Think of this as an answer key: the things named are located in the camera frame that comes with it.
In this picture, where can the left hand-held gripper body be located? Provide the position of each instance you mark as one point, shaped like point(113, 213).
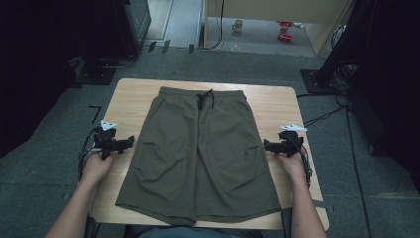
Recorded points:
point(107, 139)

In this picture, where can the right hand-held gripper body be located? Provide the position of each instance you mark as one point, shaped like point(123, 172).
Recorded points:
point(291, 140)

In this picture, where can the olive green shorts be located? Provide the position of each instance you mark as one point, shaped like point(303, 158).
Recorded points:
point(204, 148)

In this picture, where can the person's right hand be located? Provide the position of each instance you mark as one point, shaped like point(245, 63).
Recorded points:
point(292, 167)

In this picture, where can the person's left hand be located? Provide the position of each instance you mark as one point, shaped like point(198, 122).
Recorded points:
point(97, 168)

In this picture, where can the black chair armrest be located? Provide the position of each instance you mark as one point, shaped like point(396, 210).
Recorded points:
point(286, 223)
point(90, 228)

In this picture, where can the red object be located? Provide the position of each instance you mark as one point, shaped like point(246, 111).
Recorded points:
point(284, 37)
point(285, 24)

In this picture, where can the black cabinet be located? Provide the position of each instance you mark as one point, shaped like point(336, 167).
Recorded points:
point(137, 23)

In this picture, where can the beige mug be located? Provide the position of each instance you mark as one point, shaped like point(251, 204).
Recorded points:
point(237, 25)

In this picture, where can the black stand base plate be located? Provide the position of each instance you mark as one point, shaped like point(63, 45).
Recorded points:
point(318, 82)
point(95, 75)

